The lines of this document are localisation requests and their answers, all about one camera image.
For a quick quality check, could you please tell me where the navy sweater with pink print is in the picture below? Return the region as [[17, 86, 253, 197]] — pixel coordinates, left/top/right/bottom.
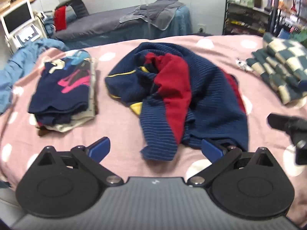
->
[[28, 50, 93, 125]]

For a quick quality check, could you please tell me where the small metal object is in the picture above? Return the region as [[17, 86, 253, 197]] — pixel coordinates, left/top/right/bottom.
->
[[235, 57, 253, 72]]

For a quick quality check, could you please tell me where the white monitor device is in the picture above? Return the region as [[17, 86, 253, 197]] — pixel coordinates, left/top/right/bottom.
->
[[0, 0, 48, 53]]

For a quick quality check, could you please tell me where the pink white-dotted blanket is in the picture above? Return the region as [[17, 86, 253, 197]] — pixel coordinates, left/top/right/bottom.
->
[[0, 35, 307, 221]]

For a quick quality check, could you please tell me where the black storage rack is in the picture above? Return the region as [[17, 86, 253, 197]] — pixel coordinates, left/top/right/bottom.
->
[[223, 0, 279, 37]]

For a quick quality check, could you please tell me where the brown folded garment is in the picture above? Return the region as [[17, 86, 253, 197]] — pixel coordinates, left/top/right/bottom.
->
[[36, 123, 52, 137]]

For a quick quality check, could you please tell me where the red cloth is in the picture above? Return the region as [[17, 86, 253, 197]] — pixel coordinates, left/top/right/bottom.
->
[[54, 7, 67, 31]]

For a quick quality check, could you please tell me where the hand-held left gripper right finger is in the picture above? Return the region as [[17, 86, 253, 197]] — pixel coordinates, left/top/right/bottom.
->
[[187, 139, 275, 187]]

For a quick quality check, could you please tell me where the massage bed with grey cover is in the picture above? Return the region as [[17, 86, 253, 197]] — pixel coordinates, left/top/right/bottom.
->
[[49, 5, 192, 49]]

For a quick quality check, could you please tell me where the light blue cloth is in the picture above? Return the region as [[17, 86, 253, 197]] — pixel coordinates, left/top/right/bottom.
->
[[0, 38, 70, 115]]

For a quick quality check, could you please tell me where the navy red striped jersey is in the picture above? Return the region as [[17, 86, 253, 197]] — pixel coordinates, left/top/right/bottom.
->
[[105, 42, 250, 161]]

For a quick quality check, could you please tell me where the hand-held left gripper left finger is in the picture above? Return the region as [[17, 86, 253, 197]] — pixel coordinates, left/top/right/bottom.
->
[[36, 136, 124, 187]]

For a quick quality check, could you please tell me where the green cream checkered blanket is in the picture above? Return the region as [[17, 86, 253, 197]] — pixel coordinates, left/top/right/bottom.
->
[[246, 32, 307, 104]]

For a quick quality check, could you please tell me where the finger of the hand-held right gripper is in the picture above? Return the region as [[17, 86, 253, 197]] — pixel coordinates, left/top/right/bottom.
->
[[267, 113, 294, 133]]

